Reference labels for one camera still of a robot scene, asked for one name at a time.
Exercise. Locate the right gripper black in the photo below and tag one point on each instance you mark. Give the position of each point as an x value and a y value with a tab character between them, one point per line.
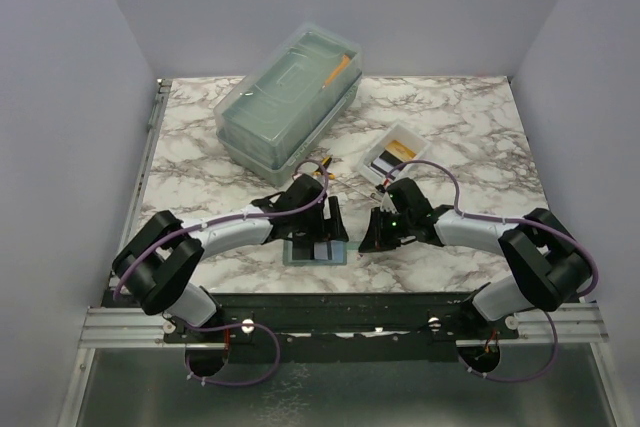
375	237

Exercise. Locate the white card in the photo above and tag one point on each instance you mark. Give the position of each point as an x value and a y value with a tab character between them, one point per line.
323	251

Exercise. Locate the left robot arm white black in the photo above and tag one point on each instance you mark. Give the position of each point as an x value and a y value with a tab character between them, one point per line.
157	264

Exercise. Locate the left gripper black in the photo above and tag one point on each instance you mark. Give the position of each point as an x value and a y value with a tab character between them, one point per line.
331	228

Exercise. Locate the orange tool inside box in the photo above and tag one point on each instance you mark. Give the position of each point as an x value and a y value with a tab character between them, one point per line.
344	62

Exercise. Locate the clear plastic storage box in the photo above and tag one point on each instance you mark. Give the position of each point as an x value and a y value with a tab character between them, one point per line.
273	118

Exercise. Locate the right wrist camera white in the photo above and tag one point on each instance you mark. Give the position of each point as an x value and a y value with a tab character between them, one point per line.
387	204

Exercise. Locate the green leather card holder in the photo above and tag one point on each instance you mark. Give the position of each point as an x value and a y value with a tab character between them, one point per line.
340	254

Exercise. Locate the black VIP card in tray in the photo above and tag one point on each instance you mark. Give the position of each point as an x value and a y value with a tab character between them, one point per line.
385	162

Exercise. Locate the black front mounting rail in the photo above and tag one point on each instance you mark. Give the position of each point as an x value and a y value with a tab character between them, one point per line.
338	328

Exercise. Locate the white card tray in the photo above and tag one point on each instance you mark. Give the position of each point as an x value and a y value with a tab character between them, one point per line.
401	132

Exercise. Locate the yellow black small screwdriver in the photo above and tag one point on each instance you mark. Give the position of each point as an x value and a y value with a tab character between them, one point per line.
326	163

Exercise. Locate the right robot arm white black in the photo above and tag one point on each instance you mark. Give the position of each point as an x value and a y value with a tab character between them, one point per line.
546	269

